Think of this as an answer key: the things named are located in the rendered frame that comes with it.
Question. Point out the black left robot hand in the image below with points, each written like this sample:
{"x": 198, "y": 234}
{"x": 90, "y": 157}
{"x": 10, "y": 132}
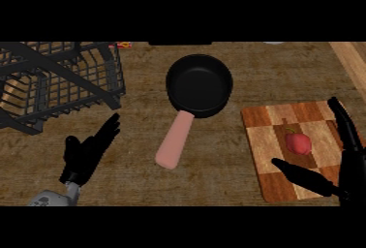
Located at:
{"x": 87, "y": 151}

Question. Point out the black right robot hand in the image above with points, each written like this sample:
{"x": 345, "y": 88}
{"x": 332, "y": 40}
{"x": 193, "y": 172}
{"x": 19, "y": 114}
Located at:
{"x": 347, "y": 161}

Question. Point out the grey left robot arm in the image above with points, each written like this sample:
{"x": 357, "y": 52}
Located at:
{"x": 55, "y": 196}

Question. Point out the red bell pepper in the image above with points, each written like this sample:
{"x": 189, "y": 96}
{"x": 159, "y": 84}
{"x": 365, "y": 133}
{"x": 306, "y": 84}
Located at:
{"x": 298, "y": 143}

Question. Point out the checkered wooden cutting board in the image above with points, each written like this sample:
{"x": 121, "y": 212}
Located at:
{"x": 266, "y": 142}

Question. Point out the pale wooden board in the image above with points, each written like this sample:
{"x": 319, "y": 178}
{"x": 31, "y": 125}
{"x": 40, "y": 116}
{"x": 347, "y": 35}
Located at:
{"x": 351, "y": 64}

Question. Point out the red and yellow packet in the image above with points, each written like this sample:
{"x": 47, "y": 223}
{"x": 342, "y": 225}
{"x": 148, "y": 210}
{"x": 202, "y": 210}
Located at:
{"x": 123, "y": 44}

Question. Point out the pale grey object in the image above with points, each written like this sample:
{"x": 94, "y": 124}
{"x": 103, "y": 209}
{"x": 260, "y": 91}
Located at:
{"x": 273, "y": 42}

